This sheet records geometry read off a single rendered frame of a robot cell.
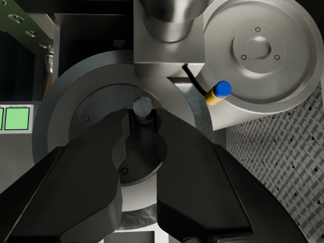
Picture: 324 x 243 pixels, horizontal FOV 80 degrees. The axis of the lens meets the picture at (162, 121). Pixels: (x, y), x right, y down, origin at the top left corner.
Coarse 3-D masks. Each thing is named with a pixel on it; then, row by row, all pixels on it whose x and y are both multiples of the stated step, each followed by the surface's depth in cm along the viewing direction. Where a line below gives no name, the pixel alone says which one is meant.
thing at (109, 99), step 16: (96, 96) 14; (112, 96) 14; (128, 96) 14; (80, 112) 14; (96, 112) 14; (112, 112) 14; (80, 128) 14; (144, 128) 14; (128, 144) 14; (144, 144) 14; (128, 160) 14; (144, 160) 14; (160, 160) 14; (128, 176) 14; (144, 176) 14
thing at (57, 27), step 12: (60, 24) 17; (60, 36) 17; (60, 48) 17; (72, 48) 20; (84, 48) 24; (96, 48) 29; (108, 48) 37; (60, 60) 17; (72, 60) 20; (60, 72) 17
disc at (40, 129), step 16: (80, 64) 17; (96, 64) 17; (112, 64) 17; (64, 80) 16; (176, 80) 17; (48, 96) 16; (192, 96) 17; (48, 112) 16; (192, 112) 16; (208, 112) 17; (208, 128) 16; (32, 144) 15; (144, 208) 15; (128, 224) 15; (144, 224) 15
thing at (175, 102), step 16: (128, 64) 16; (80, 80) 15; (96, 80) 16; (112, 80) 16; (128, 80) 16; (144, 80) 16; (160, 80) 16; (64, 96) 15; (80, 96) 15; (160, 96) 16; (176, 96) 16; (64, 112) 15; (176, 112) 16; (48, 128) 15; (64, 128) 15; (48, 144) 15; (64, 144) 15; (128, 192) 14; (144, 192) 15; (128, 208) 14
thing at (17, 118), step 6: (12, 108) 47; (18, 108) 47; (24, 108) 47; (12, 114) 47; (18, 114) 47; (24, 114) 47; (6, 120) 47; (12, 120) 47; (18, 120) 47; (24, 120) 47; (6, 126) 46; (12, 126) 46; (18, 126) 47; (24, 126) 47
